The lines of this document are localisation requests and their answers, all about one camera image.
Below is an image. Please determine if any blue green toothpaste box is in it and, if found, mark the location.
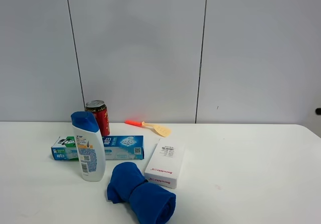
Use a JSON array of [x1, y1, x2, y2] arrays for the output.
[[51, 136, 144, 161]]

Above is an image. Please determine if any white rectangular carton box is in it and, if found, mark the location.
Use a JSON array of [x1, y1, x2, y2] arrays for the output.
[[144, 138, 185, 189]]

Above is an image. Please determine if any red beverage can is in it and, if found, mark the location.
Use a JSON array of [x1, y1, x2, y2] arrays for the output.
[[85, 100, 110, 136]]

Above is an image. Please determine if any white blue shampoo bottle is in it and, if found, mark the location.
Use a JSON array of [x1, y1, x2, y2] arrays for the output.
[[71, 111, 106, 182]]

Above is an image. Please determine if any rolled blue towel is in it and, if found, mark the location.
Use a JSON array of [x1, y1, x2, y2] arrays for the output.
[[106, 162, 176, 224]]

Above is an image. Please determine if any yellow spatula orange handle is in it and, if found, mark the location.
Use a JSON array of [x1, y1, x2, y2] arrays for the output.
[[125, 120, 172, 138]]

